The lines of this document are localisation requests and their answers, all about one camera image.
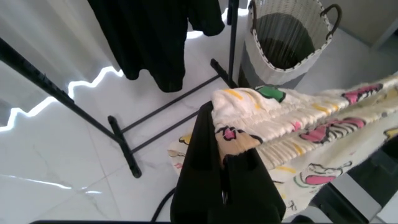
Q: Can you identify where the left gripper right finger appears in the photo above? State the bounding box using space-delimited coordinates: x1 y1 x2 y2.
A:
222 148 286 223

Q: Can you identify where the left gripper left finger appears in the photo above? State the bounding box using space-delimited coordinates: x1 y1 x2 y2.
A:
170 101 225 223

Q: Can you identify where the cream printed garment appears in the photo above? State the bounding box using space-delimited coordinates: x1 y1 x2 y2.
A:
167 74 398 218

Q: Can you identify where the black T-shirt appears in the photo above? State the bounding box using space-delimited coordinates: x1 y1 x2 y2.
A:
86 0 226 93

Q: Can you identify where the white laundry basket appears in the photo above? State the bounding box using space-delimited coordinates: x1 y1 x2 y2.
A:
238 0 343 90

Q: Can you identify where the black clothes rack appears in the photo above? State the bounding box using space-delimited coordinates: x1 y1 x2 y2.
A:
0 0 241 179

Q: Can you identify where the white curtain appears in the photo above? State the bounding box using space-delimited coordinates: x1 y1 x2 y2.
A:
0 0 249 131

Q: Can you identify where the black cable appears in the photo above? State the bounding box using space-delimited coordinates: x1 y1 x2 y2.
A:
150 187 177 223

